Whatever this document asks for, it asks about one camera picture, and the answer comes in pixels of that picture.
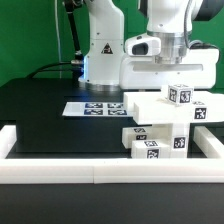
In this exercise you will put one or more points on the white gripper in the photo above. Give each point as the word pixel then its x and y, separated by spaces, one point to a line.
pixel 197 69

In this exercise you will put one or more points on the white tagged cube nut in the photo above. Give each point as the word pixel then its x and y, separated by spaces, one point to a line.
pixel 180 94

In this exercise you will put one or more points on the white chair back frame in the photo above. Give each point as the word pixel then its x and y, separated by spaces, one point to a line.
pixel 154 108

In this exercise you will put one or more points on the white chair seat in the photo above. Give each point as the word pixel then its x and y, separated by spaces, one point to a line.
pixel 176 135

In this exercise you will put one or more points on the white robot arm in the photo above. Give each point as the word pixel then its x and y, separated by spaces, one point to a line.
pixel 163 55

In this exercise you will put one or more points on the white U-shaped fence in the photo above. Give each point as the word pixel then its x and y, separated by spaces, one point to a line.
pixel 102 171

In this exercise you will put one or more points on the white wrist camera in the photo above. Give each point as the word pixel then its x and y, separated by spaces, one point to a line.
pixel 143 45

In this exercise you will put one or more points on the white marker base plate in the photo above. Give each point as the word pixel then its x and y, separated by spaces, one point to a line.
pixel 95 109

